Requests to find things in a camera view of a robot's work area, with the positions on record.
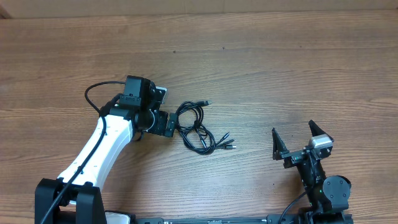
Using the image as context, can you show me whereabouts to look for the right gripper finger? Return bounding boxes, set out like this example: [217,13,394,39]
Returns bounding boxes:
[308,119,333,141]
[272,128,289,161]

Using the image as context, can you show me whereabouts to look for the black multi-connector cable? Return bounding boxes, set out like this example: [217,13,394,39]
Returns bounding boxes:
[172,100,238,156]

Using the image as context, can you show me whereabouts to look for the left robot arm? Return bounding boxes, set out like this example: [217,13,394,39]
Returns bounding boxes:
[34,76,177,224]

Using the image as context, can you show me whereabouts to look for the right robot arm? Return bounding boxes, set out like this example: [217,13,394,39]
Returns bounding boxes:
[268,120,354,224]

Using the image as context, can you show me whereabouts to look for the left camera black cable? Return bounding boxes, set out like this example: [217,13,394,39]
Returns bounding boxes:
[39,80,127,224]

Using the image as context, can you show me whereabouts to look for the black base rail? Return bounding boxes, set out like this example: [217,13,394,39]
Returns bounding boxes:
[105,211,354,224]

